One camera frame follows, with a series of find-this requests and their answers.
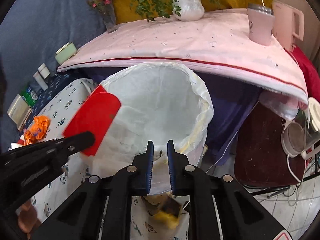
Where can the yellow trash on floor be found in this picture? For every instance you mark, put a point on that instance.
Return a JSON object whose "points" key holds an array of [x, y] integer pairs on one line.
{"points": [[163, 208]]}

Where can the dark red cabinet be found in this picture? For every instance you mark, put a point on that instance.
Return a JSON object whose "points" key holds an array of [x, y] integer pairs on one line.
{"points": [[260, 160]]}

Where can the white plant pot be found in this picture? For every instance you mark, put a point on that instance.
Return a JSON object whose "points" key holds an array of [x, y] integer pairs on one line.
{"points": [[187, 10]]}

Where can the trash bin with white bag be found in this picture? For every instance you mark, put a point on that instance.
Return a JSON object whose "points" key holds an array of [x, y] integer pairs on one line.
{"points": [[160, 102]]}

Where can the green tin box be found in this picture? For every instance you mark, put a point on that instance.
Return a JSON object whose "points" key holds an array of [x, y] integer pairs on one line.
{"points": [[65, 52]]}

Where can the orange plastic wrapper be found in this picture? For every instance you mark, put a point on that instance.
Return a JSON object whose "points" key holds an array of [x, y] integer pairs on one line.
{"points": [[37, 131]]}

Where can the beige book box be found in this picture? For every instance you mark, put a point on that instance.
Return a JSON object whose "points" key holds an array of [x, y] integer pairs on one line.
{"points": [[19, 112]]}

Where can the white jar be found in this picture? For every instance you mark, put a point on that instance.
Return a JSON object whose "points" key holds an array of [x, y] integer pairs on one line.
{"points": [[44, 71]]}

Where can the glass vase with pink flowers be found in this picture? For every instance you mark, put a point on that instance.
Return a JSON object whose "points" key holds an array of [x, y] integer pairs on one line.
{"points": [[106, 11]]}

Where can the person's hand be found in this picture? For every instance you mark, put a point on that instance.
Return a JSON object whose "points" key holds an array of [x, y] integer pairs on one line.
{"points": [[28, 221]]}

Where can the white tall bottle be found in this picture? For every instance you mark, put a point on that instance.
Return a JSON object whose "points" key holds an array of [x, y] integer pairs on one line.
{"points": [[37, 76]]}

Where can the pink tablecloth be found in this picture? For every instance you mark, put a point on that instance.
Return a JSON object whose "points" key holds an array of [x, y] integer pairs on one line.
{"points": [[217, 44]]}

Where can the green carton box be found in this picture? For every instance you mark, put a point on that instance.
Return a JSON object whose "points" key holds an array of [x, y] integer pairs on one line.
{"points": [[29, 95]]}

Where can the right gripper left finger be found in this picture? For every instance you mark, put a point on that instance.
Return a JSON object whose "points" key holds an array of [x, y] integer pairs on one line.
{"points": [[133, 180]]}

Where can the blue sofa cover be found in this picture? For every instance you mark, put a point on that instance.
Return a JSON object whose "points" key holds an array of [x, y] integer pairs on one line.
{"points": [[31, 33]]}

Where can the navy print cloth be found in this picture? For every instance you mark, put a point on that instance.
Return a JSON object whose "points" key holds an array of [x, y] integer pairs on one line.
{"points": [[57, 83]]}

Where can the pink mug with lid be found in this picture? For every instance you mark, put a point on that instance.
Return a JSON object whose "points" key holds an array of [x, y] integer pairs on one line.
{"points": [[261, 22]]}

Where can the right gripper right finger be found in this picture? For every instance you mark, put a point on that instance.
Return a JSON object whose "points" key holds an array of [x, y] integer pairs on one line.
{"points": [[189, 180]]}

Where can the pink electric kettle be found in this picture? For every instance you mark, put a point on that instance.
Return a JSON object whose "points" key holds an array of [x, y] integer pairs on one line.
{"points": [[288, 25]]}

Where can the red paper cup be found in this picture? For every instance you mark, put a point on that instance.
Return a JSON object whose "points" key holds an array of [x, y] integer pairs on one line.
{"points": [[91, 122]]}

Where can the red cloth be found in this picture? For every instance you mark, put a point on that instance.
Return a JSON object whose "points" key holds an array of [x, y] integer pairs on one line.
{"points": [[309, 71]]}

